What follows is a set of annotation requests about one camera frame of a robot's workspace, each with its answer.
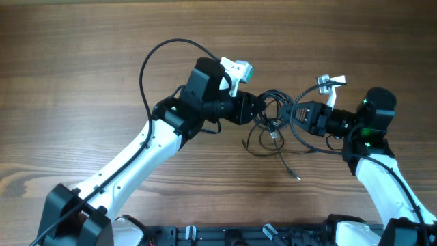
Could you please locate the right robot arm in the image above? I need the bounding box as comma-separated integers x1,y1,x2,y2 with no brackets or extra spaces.
279,87,436,245

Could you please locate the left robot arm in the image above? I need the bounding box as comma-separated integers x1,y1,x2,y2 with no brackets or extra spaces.
35,57,265,245

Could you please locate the right camera cable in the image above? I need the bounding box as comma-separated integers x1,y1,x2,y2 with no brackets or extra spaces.
289,81,429,246

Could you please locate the camera cable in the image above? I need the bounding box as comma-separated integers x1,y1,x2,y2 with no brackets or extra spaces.
29,38,221,246
289,81,429,246

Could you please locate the left camera cable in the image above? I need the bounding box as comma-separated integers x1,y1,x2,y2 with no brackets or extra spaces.
29,38,221,246

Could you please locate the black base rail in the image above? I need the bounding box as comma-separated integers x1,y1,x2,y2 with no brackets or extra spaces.
142,224,335,246

